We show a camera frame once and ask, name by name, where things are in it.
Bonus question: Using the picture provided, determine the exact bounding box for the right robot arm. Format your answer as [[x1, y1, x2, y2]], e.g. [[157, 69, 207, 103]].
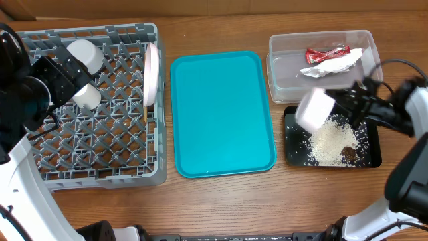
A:
[[315, 58, 427, 240]]

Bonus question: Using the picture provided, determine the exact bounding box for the grey bowl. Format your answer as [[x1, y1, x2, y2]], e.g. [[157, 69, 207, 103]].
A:
[[66, 39, 104, 74]]

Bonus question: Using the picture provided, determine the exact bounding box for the white napkin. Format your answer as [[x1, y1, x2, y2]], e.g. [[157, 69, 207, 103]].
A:
[[300, 48, 362, 78]]

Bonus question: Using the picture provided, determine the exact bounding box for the large white plate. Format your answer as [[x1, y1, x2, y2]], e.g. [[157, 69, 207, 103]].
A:
[[143, 42, 160, 107]]

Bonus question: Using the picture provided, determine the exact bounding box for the pile of rice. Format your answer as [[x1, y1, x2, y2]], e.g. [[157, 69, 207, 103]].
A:
[[309, 114, 358, 161]]

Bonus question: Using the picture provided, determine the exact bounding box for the dark food scrap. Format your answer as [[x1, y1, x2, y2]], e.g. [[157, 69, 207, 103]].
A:
[[341, 147, 357, 162]]

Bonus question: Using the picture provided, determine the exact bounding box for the black tray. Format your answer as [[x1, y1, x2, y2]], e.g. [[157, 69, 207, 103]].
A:
[[284, 106, 382, 168]]

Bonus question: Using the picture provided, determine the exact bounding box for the clear plastic bin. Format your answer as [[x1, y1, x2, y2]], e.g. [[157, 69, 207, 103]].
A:
[[267, 30, 380, 104]]

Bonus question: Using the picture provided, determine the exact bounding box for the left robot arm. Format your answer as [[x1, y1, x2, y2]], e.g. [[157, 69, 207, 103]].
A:
[[1, 23, 149, 240]]

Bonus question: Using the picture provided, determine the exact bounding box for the grey plastic dish rack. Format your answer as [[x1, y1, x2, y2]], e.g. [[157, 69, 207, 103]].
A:
[[20, 23, 167, 191]]

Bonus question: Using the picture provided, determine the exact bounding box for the red snack wrapper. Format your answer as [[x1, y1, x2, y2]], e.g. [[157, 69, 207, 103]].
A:
[[306, 46, 350, 64]]

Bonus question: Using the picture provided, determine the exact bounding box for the teal serving tray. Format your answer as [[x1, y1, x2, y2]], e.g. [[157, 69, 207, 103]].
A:
[[170, 50, 276, 179]]

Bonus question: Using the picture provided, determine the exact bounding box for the white cup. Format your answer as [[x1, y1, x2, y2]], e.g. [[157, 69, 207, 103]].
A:
[[72, 84, 101, 110]]

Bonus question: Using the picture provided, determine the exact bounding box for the small white plate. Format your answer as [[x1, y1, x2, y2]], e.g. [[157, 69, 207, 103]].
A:
[[295, 88, 336, 134]]

